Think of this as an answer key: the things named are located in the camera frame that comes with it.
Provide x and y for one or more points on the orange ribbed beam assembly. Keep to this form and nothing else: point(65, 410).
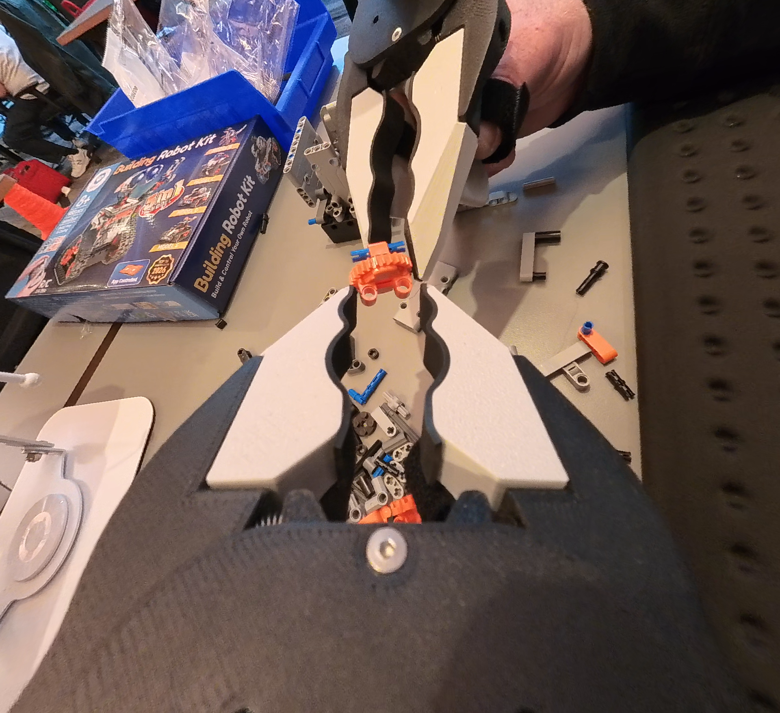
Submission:
point(503, 197)

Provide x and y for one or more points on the grey rectangular panel piece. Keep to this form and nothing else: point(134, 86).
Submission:
point(408, 314)

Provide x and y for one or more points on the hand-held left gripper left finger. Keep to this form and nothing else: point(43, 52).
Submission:
point(280, 420)

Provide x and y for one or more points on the person's right hand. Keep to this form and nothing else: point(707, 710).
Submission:
point(548, 55)

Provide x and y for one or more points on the person's right forearm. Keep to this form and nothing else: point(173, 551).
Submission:
point(682, 25)

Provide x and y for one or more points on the black short pin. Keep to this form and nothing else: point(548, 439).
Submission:
point(620, 385)

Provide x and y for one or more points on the orange toothed gear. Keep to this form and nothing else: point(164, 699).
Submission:
point(381, 271)

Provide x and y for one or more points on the white book stand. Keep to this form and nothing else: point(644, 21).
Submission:
point(103, 439)

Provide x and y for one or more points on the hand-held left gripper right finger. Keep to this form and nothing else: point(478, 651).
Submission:
point(493, 420)

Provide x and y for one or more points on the blue plastic bin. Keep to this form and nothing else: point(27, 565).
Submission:
point(213, 110)

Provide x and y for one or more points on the grey partly built model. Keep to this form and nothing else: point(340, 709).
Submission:
point(323, 177)

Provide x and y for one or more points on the short grey axle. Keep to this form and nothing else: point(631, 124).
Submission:
point(539, 184)

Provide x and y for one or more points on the black long pin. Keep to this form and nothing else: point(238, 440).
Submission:
point(591, 277)

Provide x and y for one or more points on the clear plastic bags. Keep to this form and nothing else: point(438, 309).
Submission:
point(213, 25)

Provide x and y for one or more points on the orange connector block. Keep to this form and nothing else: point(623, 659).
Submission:
point(600, 347)

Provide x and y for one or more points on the dark grey angled beam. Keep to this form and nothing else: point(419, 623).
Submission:
point(355, 367)

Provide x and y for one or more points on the blue robot kit box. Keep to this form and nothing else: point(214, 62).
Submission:
point(152, 226)

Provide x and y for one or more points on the red bag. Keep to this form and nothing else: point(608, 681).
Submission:
point(36, 195)

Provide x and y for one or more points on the black office chair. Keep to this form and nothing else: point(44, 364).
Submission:
point(67, 61)

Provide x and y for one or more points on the grey bracket frame piece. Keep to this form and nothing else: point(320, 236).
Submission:
point(527, 256)

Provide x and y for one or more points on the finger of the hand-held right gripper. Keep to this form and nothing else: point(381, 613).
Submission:
point(359, 165)
point(442, 146)

